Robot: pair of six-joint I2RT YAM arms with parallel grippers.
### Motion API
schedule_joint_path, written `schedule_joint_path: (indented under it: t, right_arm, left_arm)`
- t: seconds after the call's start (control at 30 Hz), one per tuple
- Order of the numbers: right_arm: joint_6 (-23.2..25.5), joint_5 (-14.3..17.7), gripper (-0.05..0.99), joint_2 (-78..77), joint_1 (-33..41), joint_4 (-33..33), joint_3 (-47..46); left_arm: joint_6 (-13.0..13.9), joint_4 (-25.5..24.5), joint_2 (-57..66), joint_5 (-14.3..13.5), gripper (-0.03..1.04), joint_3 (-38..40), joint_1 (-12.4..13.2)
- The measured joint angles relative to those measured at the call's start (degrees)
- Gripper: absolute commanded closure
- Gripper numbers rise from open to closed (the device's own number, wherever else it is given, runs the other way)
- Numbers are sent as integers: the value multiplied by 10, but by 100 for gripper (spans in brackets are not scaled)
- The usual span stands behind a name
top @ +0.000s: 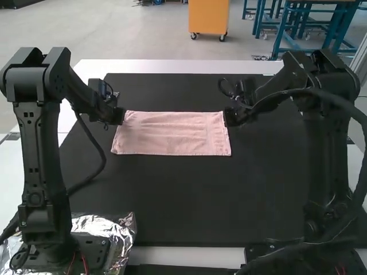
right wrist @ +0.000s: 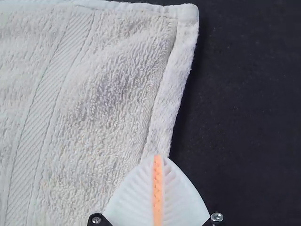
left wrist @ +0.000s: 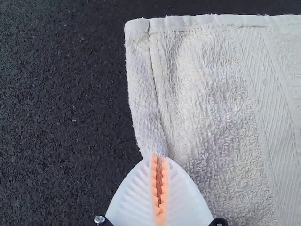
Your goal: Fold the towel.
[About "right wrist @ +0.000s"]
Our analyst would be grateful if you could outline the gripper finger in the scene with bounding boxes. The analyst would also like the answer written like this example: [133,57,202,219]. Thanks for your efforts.
[87,154,158,226]
[157,154,224,226]

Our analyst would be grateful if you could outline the pale towel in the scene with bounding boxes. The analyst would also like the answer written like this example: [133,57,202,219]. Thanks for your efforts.
[0,0,201,226]

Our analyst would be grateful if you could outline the black mat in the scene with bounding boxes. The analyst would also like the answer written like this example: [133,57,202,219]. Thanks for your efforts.
[112,0,301,226]

